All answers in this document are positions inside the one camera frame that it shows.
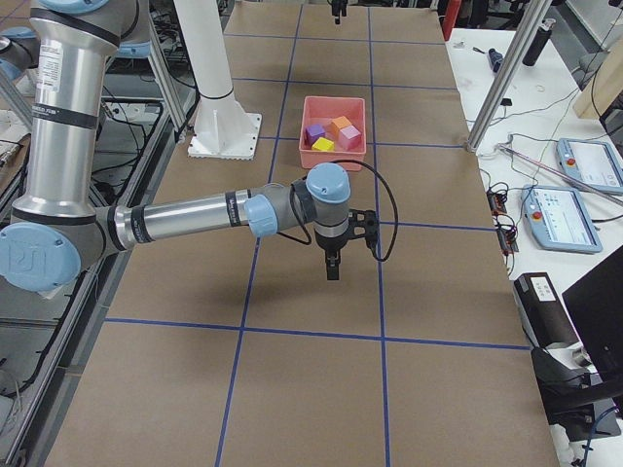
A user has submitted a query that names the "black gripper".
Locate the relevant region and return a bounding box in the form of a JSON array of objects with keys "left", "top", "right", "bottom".
[
  {"left": 329, "top": 0, "right": 347, "bottom": 25},
  {"left": 313, "top": 224, "right": 349, "bottom": 281}
]

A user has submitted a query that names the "yellow foam block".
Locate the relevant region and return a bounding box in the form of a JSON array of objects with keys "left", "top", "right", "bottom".
[{"left": 311, "top": 136, "right": 335, "bottom": 152}]

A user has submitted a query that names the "orange foam block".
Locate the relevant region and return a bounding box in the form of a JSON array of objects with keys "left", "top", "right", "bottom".
[{"left": 329, "top": 116, "right": 351, "bottom": 137}]

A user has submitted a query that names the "pink foam block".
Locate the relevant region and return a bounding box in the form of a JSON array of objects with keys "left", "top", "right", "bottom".
[{"left": 338, "top": 125, "right": 362, "bottom": 151}]

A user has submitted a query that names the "purple foam block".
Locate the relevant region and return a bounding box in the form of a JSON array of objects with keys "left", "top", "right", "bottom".
[{"left": 304, "top": 124, "right": 325, "bottom": 147}]

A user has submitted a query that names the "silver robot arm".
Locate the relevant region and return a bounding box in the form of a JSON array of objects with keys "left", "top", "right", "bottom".
[
  {"left": 1, "top": 1, "right": 149, "bottom": 80},
  {"left": 1, "top": 1, "right": 351, "bottom": 293}
]

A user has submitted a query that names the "pink plastic bin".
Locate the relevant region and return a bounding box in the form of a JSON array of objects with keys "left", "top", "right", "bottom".
[{"left": 299, "top": 95, "right": 367, "bottom": 171}]

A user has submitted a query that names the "small circuit board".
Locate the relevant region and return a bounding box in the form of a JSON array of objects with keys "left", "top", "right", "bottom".
[{"left": 487, "top": 191, "right": 507, "bottom": 216}]

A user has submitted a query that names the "black water bottle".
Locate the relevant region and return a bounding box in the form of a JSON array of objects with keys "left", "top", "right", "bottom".
[{"left": 522, "top": 18, "right": 556, "bottom": 66}]

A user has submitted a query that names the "black box with label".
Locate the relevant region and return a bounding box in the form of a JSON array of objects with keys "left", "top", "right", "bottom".
[{"left": 513, "top": 272, "right": 579, "bottom": 349}]

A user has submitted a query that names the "near teach pendant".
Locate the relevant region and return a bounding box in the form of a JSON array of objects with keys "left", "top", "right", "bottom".
[{"left": 522, "top": 185, "right": 603, "bottom": 254}]

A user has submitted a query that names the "teach pendant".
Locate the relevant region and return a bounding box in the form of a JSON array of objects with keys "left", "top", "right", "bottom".
[
  {"left": 522, "top": 185, "right": 603, "bottom": 254},
  {"left": 556, "top": 138, "right": 622, "bottom": 195}
]

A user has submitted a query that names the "black monitor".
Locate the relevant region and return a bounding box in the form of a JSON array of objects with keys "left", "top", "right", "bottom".
[{"left": 563, "top": 247, "right": 622, "bottom": 377}]

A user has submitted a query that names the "far teach pendant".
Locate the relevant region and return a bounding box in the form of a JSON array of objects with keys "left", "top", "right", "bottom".
[{"left": 556, "top": 138, "right": 622, "bottom": 195}]

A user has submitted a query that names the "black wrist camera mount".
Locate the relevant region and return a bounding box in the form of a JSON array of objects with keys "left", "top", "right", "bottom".
[{"left": 348, "top": 209, "right": 379, "bottom": 253}]

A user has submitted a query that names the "white camera stand pole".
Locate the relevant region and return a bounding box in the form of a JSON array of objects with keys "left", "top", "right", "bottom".
[{"left": 174, "top": 0, "right": 234, "bottom": 113}]

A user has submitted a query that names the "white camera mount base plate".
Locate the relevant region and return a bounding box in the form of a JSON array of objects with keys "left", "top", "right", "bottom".
[{"left": 188, "top": 111, "right": 262, "bottom": 161}]

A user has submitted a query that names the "grey aluminium frame post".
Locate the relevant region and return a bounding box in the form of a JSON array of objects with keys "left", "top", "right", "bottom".
[{"left": 465, "top": 0, "right": 552, "bottom": 153}]

